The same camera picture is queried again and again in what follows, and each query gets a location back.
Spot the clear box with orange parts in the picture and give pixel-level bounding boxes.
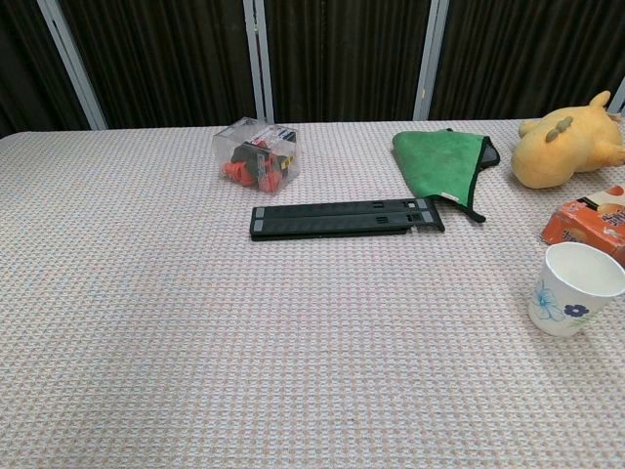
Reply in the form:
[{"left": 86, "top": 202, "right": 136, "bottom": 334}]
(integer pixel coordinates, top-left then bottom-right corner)
[{"left": 213, "top": 116, "right": 299, "bottom": 196}]

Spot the patterned woven tablecloth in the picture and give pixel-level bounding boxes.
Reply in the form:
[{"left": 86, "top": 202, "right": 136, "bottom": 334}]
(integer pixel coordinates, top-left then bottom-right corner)
[{"left": 0, "top": 118, "right": 625, "bottom": 469}]

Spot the yellow plush toy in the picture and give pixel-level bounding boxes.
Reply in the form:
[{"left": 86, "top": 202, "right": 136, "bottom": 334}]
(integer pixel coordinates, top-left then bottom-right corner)
[{"left": 511, "top": 90, "right": 625, "bottom": 190}]

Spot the grey metal partition post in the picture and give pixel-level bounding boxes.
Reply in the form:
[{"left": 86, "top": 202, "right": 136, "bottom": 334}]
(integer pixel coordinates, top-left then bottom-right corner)
[
  {"left": 36, "top": 0, "right": 108, "bottom": 131},
  {"left": 242, "top": 0, "right": 275, "bottom": 124},
  {"left": 412, "top": 0, "right": 450, "bottom": 121},
  {"left": 608, "top": 76, "right": 625, "bottom": 115}
]

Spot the black folding laptop stand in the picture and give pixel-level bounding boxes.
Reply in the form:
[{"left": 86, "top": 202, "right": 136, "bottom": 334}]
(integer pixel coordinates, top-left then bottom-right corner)
[{"left": 249, "top": 196, "right": 446, "bottom": 242}]

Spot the dark object under cloth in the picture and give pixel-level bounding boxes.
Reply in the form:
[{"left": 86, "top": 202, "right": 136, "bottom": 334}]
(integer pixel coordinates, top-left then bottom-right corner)
[{"left": 480, "top": 138, "right": 501, "bottom": 170}]

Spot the green microfiber cloth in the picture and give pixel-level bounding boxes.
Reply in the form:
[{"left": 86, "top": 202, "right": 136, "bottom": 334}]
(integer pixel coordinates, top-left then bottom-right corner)
[{"left": 391, "top": 127, "right": 492, "bottom": 225}]

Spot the white floral paper cup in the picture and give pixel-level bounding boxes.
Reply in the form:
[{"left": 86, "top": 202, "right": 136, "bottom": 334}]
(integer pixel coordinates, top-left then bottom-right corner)
[{"left": 527, "top": 242, "right": 625, "bottom": 339}]

